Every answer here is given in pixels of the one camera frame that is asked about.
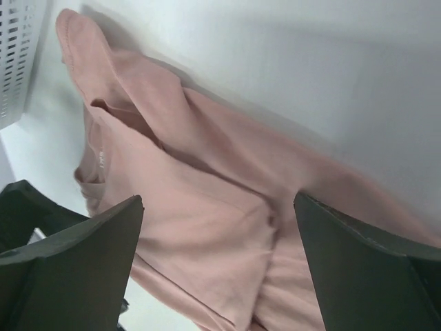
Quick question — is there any pink t shirt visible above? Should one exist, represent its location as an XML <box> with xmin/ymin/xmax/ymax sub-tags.
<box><xmin>56</xmin><ymin>9</ymin><xmax>440</xmax><ymax>330</ymax></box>

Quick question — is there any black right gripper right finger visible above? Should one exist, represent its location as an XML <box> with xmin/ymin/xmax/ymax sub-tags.
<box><xmin>294</xmin><ymin>193</ymin><xmax>440</xmax><ymax>330</ymax></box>

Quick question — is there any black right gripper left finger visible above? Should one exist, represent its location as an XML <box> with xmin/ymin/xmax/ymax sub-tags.
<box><xmin>1</xmin><ymin>196</ymin><xmax>143</xmax><ymax>330</ymax></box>

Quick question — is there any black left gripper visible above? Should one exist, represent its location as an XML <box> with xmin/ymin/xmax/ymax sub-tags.
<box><xmin>1</xmin><ymin>180</ymin><xmax>93</xmax><ymax>255</ymax></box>

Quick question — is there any white plastic laundry basket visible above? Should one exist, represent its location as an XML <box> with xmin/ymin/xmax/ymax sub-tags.
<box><xmin>1</xmin><ymin>1</ymin><xmax>60</xmax><ymax>129</ymax></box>

